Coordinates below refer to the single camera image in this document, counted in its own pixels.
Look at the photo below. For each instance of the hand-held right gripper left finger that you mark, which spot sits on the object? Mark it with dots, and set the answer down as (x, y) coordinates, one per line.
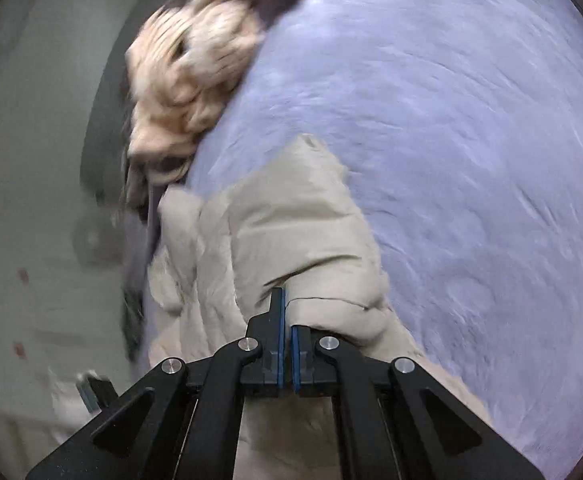
(281, 340)

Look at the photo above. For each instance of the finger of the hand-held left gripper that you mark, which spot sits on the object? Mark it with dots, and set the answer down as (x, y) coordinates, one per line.
(91, 390)

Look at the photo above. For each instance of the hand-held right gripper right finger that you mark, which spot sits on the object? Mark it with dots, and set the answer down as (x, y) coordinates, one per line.
(298, 360)

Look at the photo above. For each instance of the beige puffer jacket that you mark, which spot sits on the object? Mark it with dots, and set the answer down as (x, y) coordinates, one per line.
(281, 220)

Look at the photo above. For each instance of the red drawer knob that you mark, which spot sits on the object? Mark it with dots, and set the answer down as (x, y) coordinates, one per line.
(21, 275)
(18, 349)

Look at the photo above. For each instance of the dark patterned cloth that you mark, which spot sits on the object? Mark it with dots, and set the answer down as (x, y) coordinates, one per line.
(134, 310)

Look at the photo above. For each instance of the round grey fan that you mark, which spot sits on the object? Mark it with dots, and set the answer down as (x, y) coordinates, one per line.
(93, 245)

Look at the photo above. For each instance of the white drawer cabinet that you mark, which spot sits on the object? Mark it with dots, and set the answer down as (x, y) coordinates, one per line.
(31, 185)

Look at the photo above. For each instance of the purple embossed blanket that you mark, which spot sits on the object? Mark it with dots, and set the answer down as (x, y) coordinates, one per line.
(446, 160)

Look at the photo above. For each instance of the grey headboard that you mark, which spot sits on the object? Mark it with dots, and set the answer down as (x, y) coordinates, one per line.
(103, 125)

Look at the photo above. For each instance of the beige striped cloth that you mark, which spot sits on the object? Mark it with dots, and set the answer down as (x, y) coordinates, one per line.
(191, 75)

